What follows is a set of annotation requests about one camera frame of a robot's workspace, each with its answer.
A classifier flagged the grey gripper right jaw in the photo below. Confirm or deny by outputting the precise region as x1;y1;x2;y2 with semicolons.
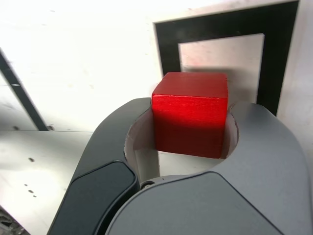
105;102;313;235

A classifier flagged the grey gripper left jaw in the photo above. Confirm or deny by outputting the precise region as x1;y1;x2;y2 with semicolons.
47;97;160;235

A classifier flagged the red cube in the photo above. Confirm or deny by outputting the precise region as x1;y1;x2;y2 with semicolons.
151;71;228;159

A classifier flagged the black tape square outline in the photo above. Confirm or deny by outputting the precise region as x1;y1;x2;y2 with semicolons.
152;0;300;117

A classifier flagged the black tape strip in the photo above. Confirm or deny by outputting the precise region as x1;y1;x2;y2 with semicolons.
0;47;49;132

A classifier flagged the chrome metal frame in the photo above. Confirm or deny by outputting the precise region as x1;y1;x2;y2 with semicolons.
0;208;25;235

